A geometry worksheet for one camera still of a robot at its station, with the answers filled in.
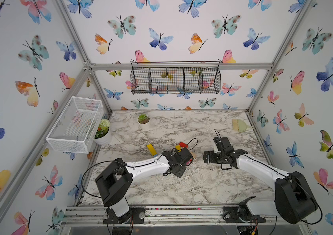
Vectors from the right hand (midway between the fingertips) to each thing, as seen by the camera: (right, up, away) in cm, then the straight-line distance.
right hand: (211, 155), depth 88 cm
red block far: (-16, +5, +12) cm, 21 cm away
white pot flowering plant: (-67, +11, +4) cm, 68 cm away
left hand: (-19, -7, -4) cm, 20 cm away
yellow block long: (-37, +2, +10) cm, 38 cm away
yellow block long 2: (-19, +3, +13) cm, 23 cm away
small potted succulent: (-44, +21, +15) cm, 51 cm away
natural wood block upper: (-10, -1, +7) cm, 12 cm away
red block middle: (-16, +1, -20) cm, 26 cm away
